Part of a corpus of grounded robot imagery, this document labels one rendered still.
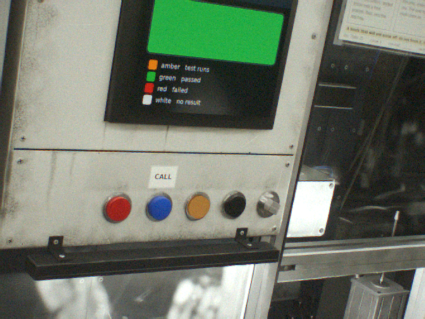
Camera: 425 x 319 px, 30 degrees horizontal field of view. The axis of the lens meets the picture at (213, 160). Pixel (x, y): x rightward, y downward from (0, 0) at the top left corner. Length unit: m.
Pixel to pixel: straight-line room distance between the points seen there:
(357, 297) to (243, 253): 0.65
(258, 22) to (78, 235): 0.35
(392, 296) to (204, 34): 0.89
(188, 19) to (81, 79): 0.14
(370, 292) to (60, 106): 0.93
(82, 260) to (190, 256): 0.15
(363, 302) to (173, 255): 0.74
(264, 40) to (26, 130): 0.32
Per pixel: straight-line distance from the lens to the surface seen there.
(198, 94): 0.99
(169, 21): 0.95
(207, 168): 1.06
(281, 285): 1.49
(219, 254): 1.07
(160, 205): 1.03
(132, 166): 1.00
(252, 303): 1.21
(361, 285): 1.70
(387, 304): 1.70
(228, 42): 1.00
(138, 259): 1.00
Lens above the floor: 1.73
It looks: 13 degrees down
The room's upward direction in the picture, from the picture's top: 10 degrees clockwise
